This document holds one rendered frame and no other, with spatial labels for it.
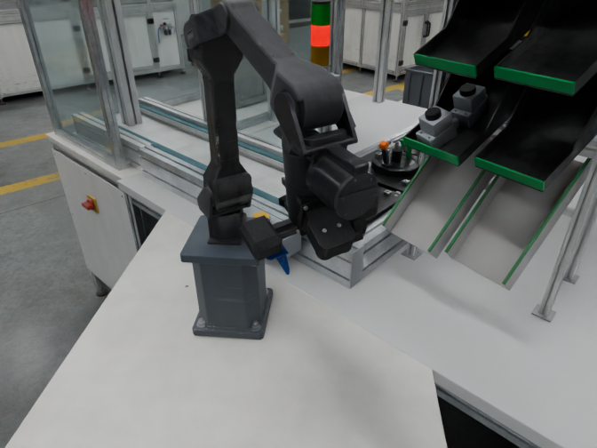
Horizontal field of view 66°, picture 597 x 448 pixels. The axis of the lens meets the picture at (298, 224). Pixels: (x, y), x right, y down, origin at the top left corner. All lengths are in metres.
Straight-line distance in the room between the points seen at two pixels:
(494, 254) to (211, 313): 0.57
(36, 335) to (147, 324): 1.48
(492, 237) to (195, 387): 0.64
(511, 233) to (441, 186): 0.18
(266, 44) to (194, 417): 0.60
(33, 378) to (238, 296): 1.51
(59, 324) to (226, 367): 1.65
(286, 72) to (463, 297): 0.73
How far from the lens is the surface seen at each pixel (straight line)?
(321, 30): 1.28
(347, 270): 1.05
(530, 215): 0.99
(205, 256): 0.85
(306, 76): 0.53
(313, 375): 0.89
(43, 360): 2.35
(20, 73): 6.23
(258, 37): 0.59
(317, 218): 0.57
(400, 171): 1.34
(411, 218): 1.04
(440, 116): 0.92
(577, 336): 1.11
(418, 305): 1.06
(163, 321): 1.03
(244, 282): 0.88
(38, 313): 2.61
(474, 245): 0.99
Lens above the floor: 1.54
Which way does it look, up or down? 32 degrees down
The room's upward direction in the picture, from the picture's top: straight up
